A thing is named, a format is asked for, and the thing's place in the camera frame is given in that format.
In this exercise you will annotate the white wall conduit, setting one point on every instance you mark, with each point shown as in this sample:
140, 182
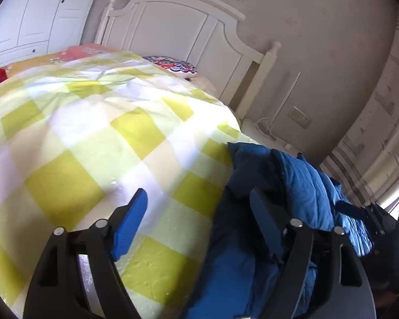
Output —
286, 98

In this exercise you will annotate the white wooden headboard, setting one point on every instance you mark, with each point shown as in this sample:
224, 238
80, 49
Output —
173, 26

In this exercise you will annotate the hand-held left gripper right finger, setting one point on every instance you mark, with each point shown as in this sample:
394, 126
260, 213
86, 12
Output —
265, 217

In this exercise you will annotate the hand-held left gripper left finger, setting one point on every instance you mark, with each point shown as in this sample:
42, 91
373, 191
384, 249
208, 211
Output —
129, 227

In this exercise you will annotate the blue quilted jacket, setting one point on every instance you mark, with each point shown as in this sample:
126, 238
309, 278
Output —
306, 189

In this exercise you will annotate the colourful patterned pillow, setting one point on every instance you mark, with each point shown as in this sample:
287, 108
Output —
173, 63

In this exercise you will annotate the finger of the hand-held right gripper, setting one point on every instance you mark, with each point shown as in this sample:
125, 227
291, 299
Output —
380, 221

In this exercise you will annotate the white wardrobe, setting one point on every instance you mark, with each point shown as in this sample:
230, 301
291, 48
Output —
30, 13

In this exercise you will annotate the orange floral bedsheet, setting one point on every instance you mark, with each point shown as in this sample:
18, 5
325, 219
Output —
83, 50

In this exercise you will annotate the beige wall socket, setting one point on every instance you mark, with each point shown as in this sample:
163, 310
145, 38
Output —
300, 117

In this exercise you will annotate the white nightstand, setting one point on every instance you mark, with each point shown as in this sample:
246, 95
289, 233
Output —
252, 131

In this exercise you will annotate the beige striped curtain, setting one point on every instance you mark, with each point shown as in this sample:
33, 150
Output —
379, 123

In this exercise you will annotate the beige pillow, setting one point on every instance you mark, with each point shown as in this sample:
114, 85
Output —
202, 81

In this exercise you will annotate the yellow white checkered blanket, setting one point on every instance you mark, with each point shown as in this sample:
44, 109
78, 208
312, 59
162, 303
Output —
86, 139

